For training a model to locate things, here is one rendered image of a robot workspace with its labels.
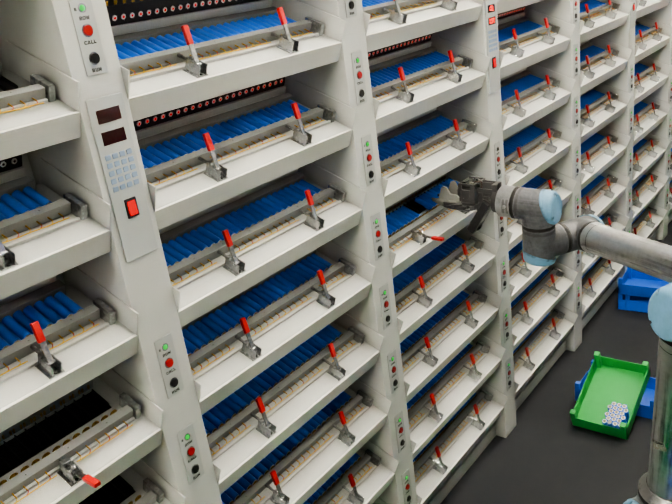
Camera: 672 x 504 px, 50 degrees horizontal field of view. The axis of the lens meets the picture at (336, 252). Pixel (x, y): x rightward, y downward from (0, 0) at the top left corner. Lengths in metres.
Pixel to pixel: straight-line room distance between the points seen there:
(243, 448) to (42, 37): 0.93
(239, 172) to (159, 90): 0.25
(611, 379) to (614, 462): 0.39
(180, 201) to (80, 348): 0.31
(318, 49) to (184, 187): 0.46
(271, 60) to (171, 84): 0.26
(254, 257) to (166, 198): 0.28
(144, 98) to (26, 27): 0.21
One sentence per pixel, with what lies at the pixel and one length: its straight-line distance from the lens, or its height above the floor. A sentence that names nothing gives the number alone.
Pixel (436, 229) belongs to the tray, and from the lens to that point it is 2.17.
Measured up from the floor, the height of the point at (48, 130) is 1.53.
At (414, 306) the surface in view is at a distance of 2.15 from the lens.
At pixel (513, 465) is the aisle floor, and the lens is 2.75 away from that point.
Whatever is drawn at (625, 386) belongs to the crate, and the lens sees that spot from 3.02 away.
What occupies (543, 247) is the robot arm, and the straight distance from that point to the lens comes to 2.09.
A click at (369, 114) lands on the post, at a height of 1.36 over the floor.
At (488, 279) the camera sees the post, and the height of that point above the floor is 0.65.
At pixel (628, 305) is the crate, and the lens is 3.76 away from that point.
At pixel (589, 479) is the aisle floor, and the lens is 2.70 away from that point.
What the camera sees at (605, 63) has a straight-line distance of 3.49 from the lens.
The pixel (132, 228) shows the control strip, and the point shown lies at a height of 1.33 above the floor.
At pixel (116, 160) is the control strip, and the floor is 1.45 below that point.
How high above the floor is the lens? 1.70
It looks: 21 degrees down
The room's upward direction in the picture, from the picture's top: 8 degrees counter-clockwise
